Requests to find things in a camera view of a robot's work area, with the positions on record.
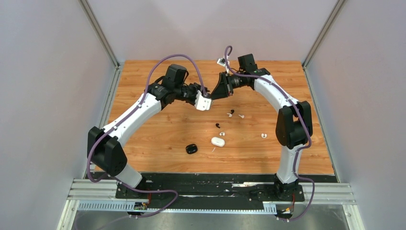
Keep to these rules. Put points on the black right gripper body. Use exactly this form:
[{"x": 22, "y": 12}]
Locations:
[{"x": 228, "y": 88}]

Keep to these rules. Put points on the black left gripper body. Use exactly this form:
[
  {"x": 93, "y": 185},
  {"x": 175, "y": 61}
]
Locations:
[{"x": 189, "y": 93}]

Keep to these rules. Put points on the black glossy charging case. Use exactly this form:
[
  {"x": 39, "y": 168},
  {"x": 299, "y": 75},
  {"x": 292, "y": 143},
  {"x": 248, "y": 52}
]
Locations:
[{"x": 191, "y": 148}]

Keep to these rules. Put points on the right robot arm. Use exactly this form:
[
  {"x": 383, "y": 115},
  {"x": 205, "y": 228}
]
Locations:
[{"x": 294, "y": 126}]

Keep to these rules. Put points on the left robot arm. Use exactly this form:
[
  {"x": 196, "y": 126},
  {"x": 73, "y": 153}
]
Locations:
[{"x": 106, "y": 145}]

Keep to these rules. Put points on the white oval charging case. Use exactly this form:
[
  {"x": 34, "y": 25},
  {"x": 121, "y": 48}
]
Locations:
[{"x": 219, "y": 142}]

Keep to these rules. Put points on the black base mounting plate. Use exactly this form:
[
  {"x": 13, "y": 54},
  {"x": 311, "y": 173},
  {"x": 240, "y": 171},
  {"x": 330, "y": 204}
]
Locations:
[{"x": 214, "y": 192}]

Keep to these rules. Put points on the aluminium frame rail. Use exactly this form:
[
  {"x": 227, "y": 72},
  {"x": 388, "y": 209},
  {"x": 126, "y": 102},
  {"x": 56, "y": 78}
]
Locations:
[{"x": 89, "y": 196}]

